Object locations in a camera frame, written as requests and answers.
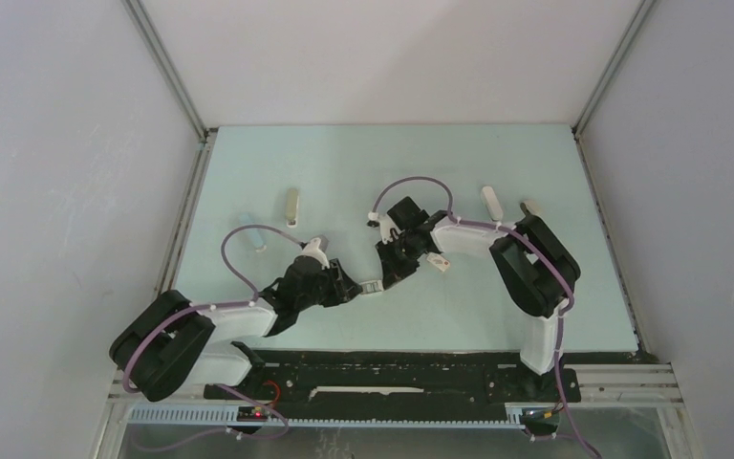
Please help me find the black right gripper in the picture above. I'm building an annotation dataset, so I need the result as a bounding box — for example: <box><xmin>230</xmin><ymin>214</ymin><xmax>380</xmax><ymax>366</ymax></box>
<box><xmin>376</xmin><ymin>232</ymin><xmax>421</xmax><ymax>290</ymax></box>

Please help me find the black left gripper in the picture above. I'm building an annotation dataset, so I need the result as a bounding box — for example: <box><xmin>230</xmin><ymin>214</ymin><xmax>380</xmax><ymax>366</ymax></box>
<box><xmin>296</xmin><ymin>257</ymin><xmax>361</xmax><ymax>311</ymax></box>

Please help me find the light blue white stapler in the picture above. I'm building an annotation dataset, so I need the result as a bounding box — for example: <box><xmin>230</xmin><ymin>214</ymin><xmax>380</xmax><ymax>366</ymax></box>
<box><xmin>238</xmin><ymin>212</ymin><xmax>267</xmax><ymax>252</ymax></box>

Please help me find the staple box tray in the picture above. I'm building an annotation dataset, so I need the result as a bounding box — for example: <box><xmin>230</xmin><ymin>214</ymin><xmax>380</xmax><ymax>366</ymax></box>
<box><xmin>360</xmin><ymin>279</ymin><xmax>384</xmax><ymax>295</ymax></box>

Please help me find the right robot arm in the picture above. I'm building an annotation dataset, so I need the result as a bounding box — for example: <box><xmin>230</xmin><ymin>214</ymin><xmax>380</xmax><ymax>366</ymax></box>
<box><xmin>368</xmin><ymin>197</ymin><xmax>581</xmax><ymax>400</ymax></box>

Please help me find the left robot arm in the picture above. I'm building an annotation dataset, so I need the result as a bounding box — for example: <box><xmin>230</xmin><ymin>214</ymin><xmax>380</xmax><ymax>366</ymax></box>
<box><xmin>109</xmin><ymin>255</ymin><xmax>362</xmax><ymax>402</ymax></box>

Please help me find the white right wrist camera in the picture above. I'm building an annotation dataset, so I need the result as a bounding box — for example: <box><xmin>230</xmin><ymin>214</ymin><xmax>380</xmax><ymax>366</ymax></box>
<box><xmin>367</xmin><ymin>211</ymin><xmax>401</xmax><ymax>244</ymax></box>

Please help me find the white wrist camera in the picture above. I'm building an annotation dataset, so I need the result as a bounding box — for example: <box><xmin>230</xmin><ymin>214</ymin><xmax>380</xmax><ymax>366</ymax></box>
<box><xmin>300</xmin><ymin>235</ymin><xmax>330</xmax><ymax>269</ymax></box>
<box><xmin>367</xmin><ymin>211</ymin><xmax>401</xmax><ymax>244</ymax></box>

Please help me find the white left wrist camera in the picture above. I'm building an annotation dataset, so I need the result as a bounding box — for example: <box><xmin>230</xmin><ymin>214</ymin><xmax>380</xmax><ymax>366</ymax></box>
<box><xmin>300</xmin><ymin>235</ymin><xmax>330</xmax><ymax>269</ymax></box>

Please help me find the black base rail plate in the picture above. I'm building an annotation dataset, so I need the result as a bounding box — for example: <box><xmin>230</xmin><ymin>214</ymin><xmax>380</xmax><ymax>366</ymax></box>
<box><xmin>235</xmin><ymin>350</ymin><xmax>581</xmax><ymax>422</ymax></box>

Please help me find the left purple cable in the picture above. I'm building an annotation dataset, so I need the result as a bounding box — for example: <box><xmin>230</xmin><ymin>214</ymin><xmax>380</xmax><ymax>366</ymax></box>
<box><xmin>120</xmin><ymin>224</ymin><xmax>317</xmax><ymax>454</ymax></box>

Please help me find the aluminium frame rail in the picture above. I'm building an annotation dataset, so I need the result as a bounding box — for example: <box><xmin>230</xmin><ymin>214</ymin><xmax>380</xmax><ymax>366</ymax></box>
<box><xmin>121</xmin><ymin>0</ymin><xmax>209</xmax><ymax>142</ymax></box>

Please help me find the grey cable duct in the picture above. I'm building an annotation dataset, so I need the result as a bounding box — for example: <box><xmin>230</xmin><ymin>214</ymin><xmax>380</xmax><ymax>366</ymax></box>
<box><xmin>127</xmin><ymin>405</ymin><xmax>527</xmax><ymax>430</ymax></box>

